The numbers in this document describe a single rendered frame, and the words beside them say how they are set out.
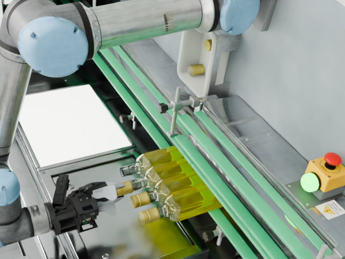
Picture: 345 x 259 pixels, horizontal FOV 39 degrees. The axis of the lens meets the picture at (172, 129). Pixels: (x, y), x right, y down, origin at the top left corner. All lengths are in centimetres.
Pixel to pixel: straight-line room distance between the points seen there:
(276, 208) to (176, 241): 34
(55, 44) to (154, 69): 84
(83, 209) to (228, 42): 61
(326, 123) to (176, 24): 44
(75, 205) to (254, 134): 51
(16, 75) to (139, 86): 64
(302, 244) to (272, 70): 48
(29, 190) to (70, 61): 65
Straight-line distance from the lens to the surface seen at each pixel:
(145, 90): 166
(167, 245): 139
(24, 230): 123
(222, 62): 146
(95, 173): 157
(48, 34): 93
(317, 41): 122
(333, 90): 121
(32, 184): 155
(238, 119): 139
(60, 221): 126
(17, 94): 116
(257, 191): 121
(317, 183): 118
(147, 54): 183
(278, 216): 117
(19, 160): 163
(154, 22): 104
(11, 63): 112
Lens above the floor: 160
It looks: 26 degrees down
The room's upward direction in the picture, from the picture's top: 103 degrees counter-clockwise
